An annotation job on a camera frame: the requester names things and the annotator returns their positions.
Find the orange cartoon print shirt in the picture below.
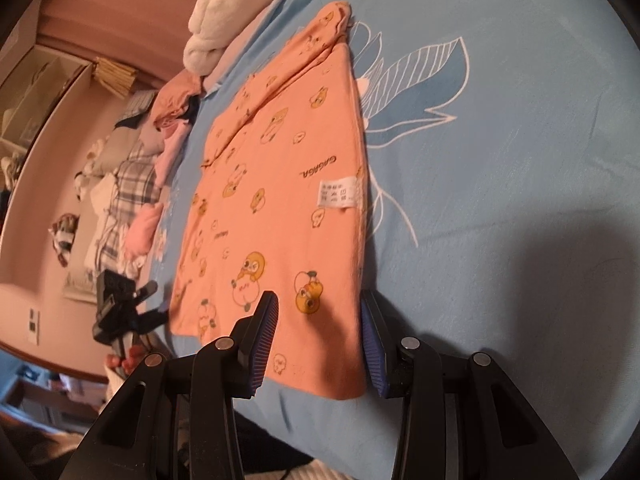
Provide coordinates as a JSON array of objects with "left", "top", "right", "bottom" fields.
[{"left": 169, "top": 1, "right": 367, "bottom": 400}]

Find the person left hand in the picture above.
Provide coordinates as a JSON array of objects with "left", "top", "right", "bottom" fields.
[{"left": 105, "top": 344, "right": 146, "bottom": 376}]

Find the pink knit garment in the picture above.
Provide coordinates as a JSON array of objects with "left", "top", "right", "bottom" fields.
[{"left": 124, "top": 203, "right": 164, "bottom": 260}]

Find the striped plush toy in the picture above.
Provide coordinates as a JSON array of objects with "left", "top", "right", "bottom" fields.
[{"left": 48, "top": 214, "right": 79, "bottom": 268}]

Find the grey garment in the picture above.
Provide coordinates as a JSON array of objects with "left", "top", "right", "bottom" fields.
[{"left": 139, "top": 122, "right": 165, "bottom": 157}]

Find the pink folded garment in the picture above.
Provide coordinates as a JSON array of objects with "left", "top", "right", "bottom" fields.
[{"left": 154, "top": 119, "right": 192, "bottom": 188}]

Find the tan brown garment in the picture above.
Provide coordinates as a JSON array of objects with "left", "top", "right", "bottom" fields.
[{"left": 149, "top": 70, "right": 202, "bottom": 130}]

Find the white shelf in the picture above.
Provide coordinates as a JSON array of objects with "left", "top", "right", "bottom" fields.
[{"left": 1, "top": 44, "right": 93, "bottom": 157}]

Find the blue floral bed sheet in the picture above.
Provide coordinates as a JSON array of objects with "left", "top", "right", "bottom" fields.
[{"left": 151, "top": 0, "right": 639, "bottom": 479}]

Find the white fluffy blanket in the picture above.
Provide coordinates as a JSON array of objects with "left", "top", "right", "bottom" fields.
[{"left": 183, "top": 0, "right": 273, "bottom": 76}]

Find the wall socket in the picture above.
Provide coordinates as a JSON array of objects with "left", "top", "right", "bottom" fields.
[{"left": 27, "top": 309, "right": 40, "bottom": 346}]

